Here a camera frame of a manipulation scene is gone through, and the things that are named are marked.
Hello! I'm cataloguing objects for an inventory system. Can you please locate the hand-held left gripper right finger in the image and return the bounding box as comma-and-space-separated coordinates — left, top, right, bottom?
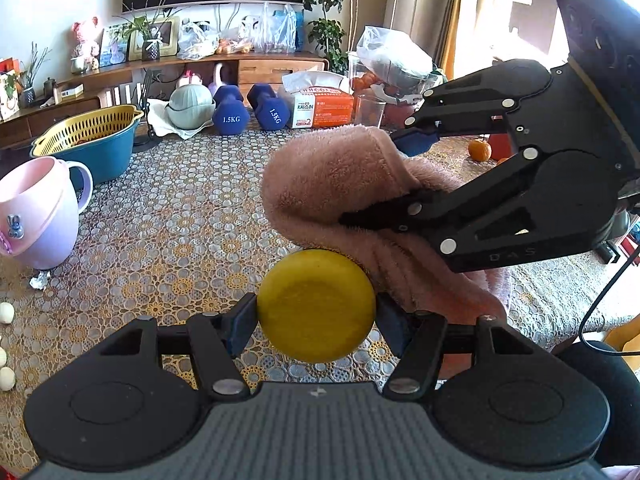
377, 295, 543, 401

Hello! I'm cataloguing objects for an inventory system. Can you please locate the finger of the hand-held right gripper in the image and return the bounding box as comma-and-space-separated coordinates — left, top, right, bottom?
390, 60, 553, 157
340, 147, 551, 253

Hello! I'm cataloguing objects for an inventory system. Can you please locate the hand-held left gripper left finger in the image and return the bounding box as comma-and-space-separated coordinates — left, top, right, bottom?
102, 292, 258, 403

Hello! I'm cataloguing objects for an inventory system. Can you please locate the pink towel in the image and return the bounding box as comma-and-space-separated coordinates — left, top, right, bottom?
260, 125, 511, 328

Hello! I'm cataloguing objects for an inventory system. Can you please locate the clear drinking glass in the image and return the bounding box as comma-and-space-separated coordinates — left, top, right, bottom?
354, 94, 387, 128

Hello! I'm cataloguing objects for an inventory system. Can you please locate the red water bottle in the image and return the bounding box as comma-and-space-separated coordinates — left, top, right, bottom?
487, 130, 516, 161

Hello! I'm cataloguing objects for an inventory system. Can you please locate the plastic bag over bowl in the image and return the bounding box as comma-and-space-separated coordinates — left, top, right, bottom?
356, 25, 448, 93

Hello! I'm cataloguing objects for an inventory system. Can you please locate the orange and white tissue box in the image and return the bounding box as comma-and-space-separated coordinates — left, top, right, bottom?
277, 71, 355, 129

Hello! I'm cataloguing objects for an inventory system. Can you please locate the yellow curtain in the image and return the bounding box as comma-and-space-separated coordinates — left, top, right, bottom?
440, 0, 481, 81

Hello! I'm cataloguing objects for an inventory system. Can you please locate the blue dumbbell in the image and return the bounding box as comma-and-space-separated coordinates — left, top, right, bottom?
211, 85, 251, 136
246, 82, 292, 131

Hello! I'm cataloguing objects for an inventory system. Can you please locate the wooden television cabinet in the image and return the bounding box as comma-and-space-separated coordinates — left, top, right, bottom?
0, 50, 331, 148

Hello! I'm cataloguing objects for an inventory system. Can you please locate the large clear plastic bag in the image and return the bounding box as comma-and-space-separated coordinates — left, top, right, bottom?
240, 2, 298, 56

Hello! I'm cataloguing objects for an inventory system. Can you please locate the plastic bag of oranges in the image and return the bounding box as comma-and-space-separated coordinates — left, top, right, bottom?
215, 35, 253, 56

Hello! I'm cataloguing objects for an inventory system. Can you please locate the person's dark clothed leg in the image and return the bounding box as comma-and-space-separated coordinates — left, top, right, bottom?
552, 340, 640, 468

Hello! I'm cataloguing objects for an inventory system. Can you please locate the teal plastic basin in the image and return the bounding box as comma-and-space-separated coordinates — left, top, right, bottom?
30, 105, 146, 186

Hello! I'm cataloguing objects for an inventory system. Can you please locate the white cloth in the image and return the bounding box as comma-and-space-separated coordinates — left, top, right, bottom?
146, 97, 216, 141

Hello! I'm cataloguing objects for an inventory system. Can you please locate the green ceramic bowl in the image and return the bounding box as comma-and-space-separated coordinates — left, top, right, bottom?
166, 83, 217, 130

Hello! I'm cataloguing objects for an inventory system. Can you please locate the pink plastic cup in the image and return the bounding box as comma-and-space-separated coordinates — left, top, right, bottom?
0, 156, 94, 271

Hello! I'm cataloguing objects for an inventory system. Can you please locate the black stand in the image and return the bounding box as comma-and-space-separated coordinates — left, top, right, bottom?
132, 67, 161, 147

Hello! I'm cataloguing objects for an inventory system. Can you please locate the yellow plastic colander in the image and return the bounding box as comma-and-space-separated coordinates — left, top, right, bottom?
37, 105, 141, 157

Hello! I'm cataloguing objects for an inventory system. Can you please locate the white slatted rack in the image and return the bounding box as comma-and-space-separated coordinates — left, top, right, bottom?
97, 82, 146, 110

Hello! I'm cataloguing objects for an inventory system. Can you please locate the potted plant in dark vase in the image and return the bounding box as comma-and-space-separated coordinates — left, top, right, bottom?
112, 0, 183, 62

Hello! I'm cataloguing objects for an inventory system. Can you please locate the dark vase with twigs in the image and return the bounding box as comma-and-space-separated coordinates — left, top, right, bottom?
17, 42, 51, 108

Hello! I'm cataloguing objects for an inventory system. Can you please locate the pink plush bear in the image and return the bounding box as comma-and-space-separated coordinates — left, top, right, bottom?
71, 17, 101, 68

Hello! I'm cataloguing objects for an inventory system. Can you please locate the black cable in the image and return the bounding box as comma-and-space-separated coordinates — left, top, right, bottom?
579, 247, 640, 356

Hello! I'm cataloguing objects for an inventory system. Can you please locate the large picture frame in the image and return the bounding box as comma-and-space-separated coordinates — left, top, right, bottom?
127, 15, 181, 61

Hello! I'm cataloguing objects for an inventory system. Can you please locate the small picture frame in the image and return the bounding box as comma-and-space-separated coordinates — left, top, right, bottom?
99, 22, 132, 68

